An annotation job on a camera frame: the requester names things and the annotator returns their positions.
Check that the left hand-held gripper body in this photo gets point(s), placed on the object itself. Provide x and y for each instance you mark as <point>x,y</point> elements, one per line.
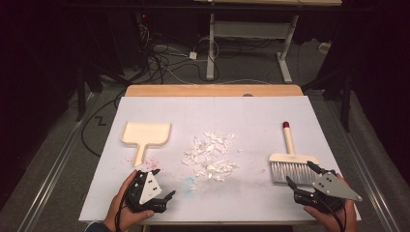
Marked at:
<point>150,188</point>

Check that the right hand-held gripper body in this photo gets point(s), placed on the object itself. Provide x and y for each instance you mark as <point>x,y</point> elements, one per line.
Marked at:
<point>335,187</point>

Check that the cream brush with red cap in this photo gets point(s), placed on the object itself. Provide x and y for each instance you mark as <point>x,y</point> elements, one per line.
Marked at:
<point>291,159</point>

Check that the pile of white paper scraps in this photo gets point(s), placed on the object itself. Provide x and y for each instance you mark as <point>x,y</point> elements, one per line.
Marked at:
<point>209,156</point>

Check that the person's right hand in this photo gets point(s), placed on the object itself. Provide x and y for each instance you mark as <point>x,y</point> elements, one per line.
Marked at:
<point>335,222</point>

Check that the person's left hand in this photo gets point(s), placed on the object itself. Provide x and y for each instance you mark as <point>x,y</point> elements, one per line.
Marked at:
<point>117,209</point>

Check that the scattered pink crumbs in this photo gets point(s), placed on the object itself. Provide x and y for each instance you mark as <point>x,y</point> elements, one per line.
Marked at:
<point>151,163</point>

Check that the cream plastic dustpan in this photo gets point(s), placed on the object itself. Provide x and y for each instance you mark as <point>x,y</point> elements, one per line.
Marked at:
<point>145,133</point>

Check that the person's left sleeve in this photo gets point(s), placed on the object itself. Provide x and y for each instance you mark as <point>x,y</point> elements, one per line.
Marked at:
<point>96,227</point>

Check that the black stand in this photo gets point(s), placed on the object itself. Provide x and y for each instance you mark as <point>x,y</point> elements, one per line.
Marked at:
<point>346,96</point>
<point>80,96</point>

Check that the white foam board sheet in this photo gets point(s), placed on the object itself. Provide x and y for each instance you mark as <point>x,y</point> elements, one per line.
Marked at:
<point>225,112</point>

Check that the wooden table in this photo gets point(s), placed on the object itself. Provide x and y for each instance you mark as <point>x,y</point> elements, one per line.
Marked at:
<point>209,90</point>

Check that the white power adapter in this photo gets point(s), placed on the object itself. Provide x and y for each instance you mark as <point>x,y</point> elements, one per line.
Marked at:
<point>193,55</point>

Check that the light desk top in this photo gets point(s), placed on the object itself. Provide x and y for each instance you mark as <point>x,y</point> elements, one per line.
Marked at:
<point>274,2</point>

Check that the metal floor rail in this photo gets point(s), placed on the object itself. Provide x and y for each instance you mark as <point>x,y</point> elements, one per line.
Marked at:
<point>364,167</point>
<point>54,167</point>

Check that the white metal desk frame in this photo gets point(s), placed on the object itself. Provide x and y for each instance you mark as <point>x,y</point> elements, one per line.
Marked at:
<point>248,29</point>

